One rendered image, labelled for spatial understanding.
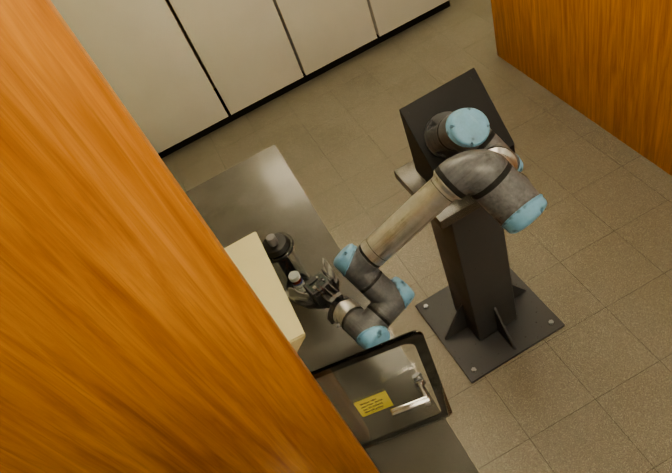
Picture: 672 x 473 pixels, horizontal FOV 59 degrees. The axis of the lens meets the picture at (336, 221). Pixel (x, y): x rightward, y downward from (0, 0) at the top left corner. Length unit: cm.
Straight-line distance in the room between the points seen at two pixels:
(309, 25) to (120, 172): 370
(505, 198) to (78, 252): 94
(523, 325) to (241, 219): 133
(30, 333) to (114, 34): 333
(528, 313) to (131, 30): 285
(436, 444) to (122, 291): 99
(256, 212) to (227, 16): 212
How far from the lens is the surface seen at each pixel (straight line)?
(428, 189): 142
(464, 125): 179
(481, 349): 276
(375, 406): 141
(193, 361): 97
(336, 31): 446
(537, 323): 281
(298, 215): 217
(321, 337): 183
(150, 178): 73
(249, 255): 131
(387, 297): 151
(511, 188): 141
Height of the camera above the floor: 242
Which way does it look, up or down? 45 degrees down
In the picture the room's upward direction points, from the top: 25 degrees counter-clockwise
